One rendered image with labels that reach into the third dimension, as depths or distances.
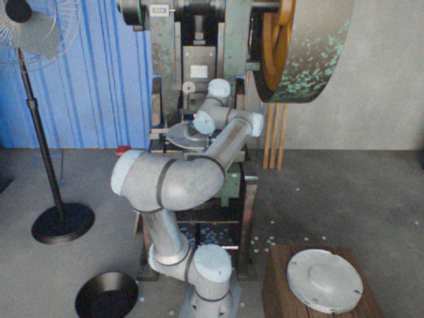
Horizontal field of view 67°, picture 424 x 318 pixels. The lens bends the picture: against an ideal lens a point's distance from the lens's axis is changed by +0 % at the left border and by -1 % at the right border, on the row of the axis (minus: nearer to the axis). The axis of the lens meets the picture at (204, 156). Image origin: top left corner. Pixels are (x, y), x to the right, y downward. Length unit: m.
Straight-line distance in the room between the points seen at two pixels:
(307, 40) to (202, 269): 0.79
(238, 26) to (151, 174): 0.82
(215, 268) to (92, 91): 2.12
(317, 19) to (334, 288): 0.99
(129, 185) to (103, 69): 2.11
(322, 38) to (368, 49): 1.87
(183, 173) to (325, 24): 0.69
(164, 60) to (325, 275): 1.10
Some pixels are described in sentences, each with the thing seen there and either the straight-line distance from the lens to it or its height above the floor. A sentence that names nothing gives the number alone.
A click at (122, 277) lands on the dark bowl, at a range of 1.85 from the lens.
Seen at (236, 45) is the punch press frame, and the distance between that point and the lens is 1.39.
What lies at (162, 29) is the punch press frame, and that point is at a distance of 1.37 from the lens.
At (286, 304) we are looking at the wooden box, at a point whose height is 0.35.
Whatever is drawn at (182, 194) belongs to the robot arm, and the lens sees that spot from 0.70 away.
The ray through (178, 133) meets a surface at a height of 0.78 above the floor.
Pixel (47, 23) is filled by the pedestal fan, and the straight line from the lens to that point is 1.73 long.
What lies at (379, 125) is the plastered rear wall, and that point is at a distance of 3.34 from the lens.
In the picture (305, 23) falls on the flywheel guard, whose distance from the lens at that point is 1.13.
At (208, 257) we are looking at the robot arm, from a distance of 1.05.
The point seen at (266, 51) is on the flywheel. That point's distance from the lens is 1.73.
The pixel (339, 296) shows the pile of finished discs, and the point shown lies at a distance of 1.44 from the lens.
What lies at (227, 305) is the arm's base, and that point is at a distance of 1.17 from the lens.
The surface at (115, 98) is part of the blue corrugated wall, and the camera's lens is 2.85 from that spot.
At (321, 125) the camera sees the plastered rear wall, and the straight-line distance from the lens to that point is 3.11.
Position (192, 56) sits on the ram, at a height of 1.13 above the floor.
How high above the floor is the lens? 1.46
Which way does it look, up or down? 30 degrees down
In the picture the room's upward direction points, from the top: 1 degrees clockwise
